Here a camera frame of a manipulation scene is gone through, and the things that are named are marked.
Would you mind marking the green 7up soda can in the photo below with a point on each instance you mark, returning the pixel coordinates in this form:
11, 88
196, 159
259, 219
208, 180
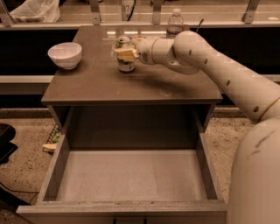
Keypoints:
125, 42

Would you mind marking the black drawer handle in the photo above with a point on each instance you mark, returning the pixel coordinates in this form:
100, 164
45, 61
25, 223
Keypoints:
129, 220

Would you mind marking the white plastic bag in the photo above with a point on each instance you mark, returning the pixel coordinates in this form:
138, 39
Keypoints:
42, 11

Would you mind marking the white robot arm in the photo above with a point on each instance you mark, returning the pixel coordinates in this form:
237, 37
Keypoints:
254, 195

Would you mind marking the open grey top drawer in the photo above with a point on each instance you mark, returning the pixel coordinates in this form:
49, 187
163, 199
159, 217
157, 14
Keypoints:
165, 186

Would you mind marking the clear plastic water bottle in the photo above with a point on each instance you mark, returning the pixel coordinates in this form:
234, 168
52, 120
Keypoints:
175, 24

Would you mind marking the wire basket with snacks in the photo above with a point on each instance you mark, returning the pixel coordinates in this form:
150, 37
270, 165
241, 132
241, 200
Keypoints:
52, 141

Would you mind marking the white ceramic bowl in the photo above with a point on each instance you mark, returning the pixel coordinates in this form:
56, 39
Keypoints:
65, 55

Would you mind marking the black object at left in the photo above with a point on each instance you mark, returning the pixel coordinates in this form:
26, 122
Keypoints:
7, 133

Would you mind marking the grey cabinet with counter top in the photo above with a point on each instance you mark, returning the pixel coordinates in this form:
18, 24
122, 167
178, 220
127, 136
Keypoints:
150, 108

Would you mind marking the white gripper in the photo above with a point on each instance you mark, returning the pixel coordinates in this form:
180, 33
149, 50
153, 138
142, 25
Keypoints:
144, 50

